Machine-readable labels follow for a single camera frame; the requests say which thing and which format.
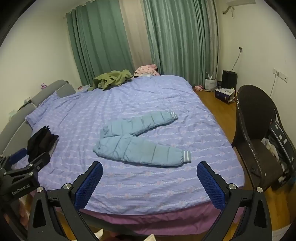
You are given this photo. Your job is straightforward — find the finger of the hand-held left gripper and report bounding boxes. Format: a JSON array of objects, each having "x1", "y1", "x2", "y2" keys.
[
  {"x1": 3, "y1": 152, "x2": 51, "y2": 180},
  {"x1": 0, "y1": 148, "x2": 28, "y2": 173}
]

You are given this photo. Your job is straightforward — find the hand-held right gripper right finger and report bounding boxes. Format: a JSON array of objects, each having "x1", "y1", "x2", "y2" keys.
[{"x1": 196, "y1": 161, "x2": 274, "y2": 241}]

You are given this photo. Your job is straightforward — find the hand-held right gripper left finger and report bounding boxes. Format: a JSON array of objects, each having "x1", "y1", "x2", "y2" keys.
[{"x1": 27, "y1": 161, "x2": 103, "y2": 241}]

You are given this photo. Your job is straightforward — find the light blue padded pants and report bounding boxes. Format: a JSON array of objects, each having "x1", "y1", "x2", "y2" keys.
[{"x1": 93, "y1": 111, "x2": 192, "y2": 167}]

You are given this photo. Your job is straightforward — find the stack of dark clothes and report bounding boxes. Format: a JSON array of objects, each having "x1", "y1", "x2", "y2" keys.
[{"x1": 26, "y1": 126, "x2": 59, "y2": 161}]

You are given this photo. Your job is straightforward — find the grey upholstered headboard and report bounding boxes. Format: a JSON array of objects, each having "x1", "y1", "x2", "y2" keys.
[{"x1": 0, "y1": 80, "x2": 77, "y2": 158}]

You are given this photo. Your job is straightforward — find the purple striped pillow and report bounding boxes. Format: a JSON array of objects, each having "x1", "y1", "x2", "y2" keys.
[{"x1": 25, "y1": 91, "x2": 63, "y2": 127}]

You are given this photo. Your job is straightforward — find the purple bed sheet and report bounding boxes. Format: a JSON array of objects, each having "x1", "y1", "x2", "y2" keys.
[{"x1": 30, "y1": 188, "x2": 245, "y2": 237}]

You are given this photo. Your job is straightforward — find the brown wicker chair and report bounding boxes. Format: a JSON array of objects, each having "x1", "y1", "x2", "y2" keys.
[{"x1": 232, "y1": 85, "x2": 290, "y2": 192}]

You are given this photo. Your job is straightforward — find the purple striped duvet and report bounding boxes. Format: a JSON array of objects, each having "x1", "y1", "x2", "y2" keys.
[{"x1": 25, "y1": 75, "x2": 245, "y2": 215}]

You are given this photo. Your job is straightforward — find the blue and white box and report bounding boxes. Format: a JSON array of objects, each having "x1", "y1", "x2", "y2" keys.
[{"x1": 214, "y1": 88, "x2": 236, "y2": 103}]

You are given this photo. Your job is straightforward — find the white shopping bag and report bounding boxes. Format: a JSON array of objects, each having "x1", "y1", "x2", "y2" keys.
[{"x1": 205, "y1": 72, "x2": 218, "y2": 91}]

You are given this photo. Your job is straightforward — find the olive green jacket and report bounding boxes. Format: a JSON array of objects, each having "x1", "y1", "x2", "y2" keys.
[{"x1": 87, "y1": 70, "x2": 133, "y2": 91}]

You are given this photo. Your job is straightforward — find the pink patterned pillow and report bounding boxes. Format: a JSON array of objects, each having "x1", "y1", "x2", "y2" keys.
[{"x1": 134, "y1": 64, "x2": 160, "y2": 77}]

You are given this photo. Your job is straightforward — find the green curtain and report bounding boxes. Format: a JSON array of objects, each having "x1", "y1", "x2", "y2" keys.
[
  {"x1": 66, "y1": 0, "x2": 135, "y2": 86},
  {"x1": 142, "y1": 0, "x2": 219, "y2": 85}
]

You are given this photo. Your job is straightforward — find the beige sheer curtain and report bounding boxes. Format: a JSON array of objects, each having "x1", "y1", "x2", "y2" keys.
[{"x1": 118, "y1": 0, "x2": 160, "y2": 76}]

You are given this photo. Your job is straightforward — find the air conditioner pipe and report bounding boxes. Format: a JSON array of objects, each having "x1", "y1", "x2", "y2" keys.
[{"x1": 223, "y1": 6, "x2": 236, "y2": 18}]

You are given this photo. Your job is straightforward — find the white air conditioner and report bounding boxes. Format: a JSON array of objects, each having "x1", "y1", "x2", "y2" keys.
[{"x1": 225, "y1": 0, "x2": 256, "y2": 6}]

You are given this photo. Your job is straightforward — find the white outlet cable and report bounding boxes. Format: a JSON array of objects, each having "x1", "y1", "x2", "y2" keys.
[{"x1": 269, "y1": 73, "x2": 278, "y2": 98}]

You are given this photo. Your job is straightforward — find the thin power cable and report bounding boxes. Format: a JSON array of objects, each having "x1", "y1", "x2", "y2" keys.
[{"x1": 231, "y1": 50, "x2": 242, "y2": 73}]

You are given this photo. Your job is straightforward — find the white wall outlet strip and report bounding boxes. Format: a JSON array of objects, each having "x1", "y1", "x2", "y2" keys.
[{"x1": 273, "y1": 68, "x2": 288, "y2": 83}]

